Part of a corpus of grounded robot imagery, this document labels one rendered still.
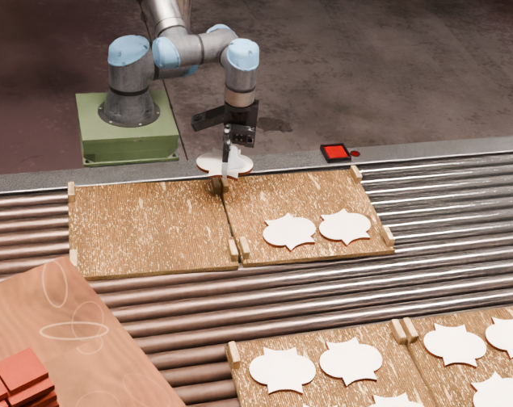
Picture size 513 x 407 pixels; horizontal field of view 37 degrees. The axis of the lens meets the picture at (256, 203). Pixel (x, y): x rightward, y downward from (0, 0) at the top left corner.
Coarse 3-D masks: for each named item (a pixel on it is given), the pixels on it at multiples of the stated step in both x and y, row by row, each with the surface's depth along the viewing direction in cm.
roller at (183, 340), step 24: (336, 312) 186; (360, 312) 187; (384, 312) 188; (408, 312) 189; (432, 312) 191; (168, 336) 175; (192, 336) 176; (216, 336) 177; (240, 336) 179; (264, 336) 180
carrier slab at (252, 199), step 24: (240, 192) 215; (264, 192) 216; (288, 192) 217; (312, 192) 218; (336, 192) 220; (360, 192) 221; (240, 216) 207; (264, 216) 208; (312, 216) 210; (360, 240) 205; (384, 240) 206; (264, 264) 196
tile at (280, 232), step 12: (288, 216) 208; (276, 228) 204; (288, 228) 204; (300, 228) 204; (312, 228) 205; (264, 240) 200; (276, 240) 200; (288, 240) 200; (300, 240) 201; (312, 240) 201
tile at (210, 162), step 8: (216, 152) 208; (240, 152) 209; (200, 160) 205; (208, 160) 205; (216, 160) 205; (248, 160) 206; (200, 168) 203; (208, 168) 202; (216, 168) 203; (240, 168) 203; (248, 168) 204; (208, 176) 200; (216, 176) 201; (232, 176) 201
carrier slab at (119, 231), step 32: (96, 192) 209; (128, 192) 211; (160, 192) 212; (192, 192) 213; (96, 224) 200; (128, 224) 201; (160, 224) 202; (192, 224) 203; (224, 224) 204; (96, 256) 191; (128, 256) 192; (160, 256) 193; (192, 256) 194; (224, 256) 195
